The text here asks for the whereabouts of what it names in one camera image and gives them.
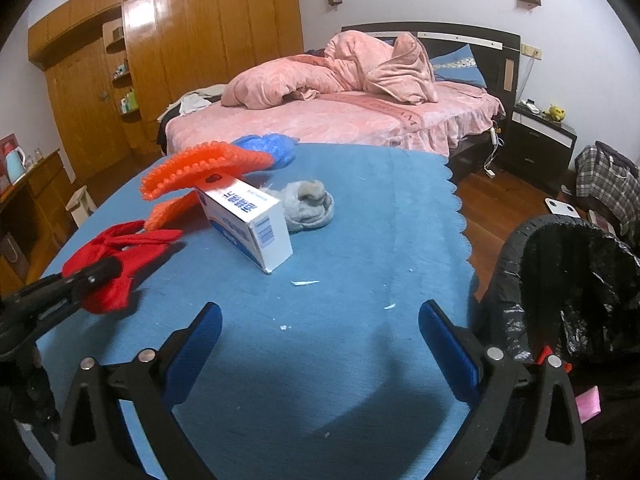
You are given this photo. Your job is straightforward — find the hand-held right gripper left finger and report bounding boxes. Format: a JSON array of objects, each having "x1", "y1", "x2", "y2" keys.
[{"x1": 54, "y1": 301, "x2": 223, "y2": 480}]

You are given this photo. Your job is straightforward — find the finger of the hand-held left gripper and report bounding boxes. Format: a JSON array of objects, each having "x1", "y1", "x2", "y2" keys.
[{"x1": 0, "y1": 256, "x2": 122, "y2": 333}]

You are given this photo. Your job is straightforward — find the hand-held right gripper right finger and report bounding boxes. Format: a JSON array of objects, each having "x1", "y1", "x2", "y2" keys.
[{"x1": 419, "y1": 300, "x2": 587, "y2": 480}]

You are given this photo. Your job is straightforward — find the red cloth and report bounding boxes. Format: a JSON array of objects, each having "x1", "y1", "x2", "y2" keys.
[{"x1": 62, "y1": 220, "x2": 185, "y2": 315}]

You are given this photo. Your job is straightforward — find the orange foam net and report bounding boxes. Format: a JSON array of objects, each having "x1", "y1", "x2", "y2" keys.
[
  {"x1": 144, "y1": 192, "x2": 201, "y2": 233},
  {"x1": 140, "y1": 141, "x2": 275, "y2": 202}
]

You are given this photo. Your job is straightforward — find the white and blue box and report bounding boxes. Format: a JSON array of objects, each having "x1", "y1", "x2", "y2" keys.
[{"x1": 192, "y1": 176, "x2": 294, "y2": 275}]

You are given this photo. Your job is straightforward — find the black-lined trash bin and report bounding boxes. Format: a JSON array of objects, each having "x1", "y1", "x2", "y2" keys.
[{"x1": 475, "y1": 214, "x2": 640, "y2": 480}]

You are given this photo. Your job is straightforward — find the grey sock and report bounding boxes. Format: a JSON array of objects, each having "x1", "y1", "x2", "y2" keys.
[{"x1": 270, "y1": 178, "x2": 335, "y2": 233}]

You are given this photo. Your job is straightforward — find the blue plastic bag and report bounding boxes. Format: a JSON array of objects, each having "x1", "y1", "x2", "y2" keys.
[{"x1": 231, "y1": 132, "x2": 297, "y2": 170}]

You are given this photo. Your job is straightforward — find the small wooden stool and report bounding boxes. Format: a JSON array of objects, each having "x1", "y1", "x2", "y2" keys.
[{"x1": 66, "y1": 185, "x2": 97, "y2": 228}]

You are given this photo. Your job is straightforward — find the wooden side cabinet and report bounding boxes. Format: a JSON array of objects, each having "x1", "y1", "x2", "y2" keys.
[{"x1": 0, "y1": 149, "x2": 76, "y2": 291}]

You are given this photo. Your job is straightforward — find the light blue kettle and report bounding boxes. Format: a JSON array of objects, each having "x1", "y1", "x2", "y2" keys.
[{"x1": 4, "y1": 142, "x2": 28, "y2": 186}]

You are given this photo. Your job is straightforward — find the blue tablecloth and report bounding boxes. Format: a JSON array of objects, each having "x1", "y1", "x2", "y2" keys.
[{"x1": 35, "y1": 142, "x2": 481, "y2": 480}]

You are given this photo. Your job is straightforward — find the dark clothes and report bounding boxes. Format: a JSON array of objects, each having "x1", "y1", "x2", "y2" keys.
[{"x1": 157, "y1": 100, "x2": 181, "y2": 156}]

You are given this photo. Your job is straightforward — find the red gift box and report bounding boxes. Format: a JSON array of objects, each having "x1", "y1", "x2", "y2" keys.
[{"x1": 0, "y1": 132, "x2": 21, "y2": 193}]

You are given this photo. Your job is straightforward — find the white bathroom scale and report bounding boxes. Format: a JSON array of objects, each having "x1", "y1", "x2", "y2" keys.
[{"x1": 545, "y1": 197, "x2": 583, "y2": 218}]

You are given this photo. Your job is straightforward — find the white clothes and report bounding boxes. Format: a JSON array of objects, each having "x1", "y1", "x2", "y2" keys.
[{"x1": 179, "y1": 94, "x2": 211, "y2": 115}]

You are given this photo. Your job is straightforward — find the white scale with red top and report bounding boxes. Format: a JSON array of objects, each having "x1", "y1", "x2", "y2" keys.
[{"x1": 587, "y1": 208, "x2": 613, "y2": 233}]

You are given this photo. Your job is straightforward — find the dark nightstand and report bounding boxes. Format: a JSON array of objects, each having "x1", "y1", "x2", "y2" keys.
[{"x1": 502, "y1": 102, "x2": 578, "y2": 196}]

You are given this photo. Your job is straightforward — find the plaid bag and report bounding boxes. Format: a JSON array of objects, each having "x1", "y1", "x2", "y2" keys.
[{"x1": 574, "y1": 141, "x2": 640, "y2": 246}]

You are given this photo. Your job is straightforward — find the pink bed sheet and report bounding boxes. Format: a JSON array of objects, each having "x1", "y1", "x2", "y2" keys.
[{"x1": 165, "y1": 82, "x2": 506, "y2": 157}]

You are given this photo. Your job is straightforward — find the wooden wardrobe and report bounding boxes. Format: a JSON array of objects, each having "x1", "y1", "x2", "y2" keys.
[{"x1": 27, "y1": 0, "x2": 307, "y2": 183}]

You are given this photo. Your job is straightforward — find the large blue pillow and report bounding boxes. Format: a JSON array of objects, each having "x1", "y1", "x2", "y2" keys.
[{"x1": 429, "y1": 43, "x2": 488, "y2": 87}]

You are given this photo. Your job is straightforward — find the dark wooden bed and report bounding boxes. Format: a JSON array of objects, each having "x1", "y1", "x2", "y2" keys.
[{"x1": 159, "y1": 21, "x2": 522, "y2": 183}]

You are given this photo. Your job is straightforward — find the pink quilt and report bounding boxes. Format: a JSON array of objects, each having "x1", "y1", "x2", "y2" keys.
[{"x1": 220, "y1": 31, "x2": 438, "y2": 110}]

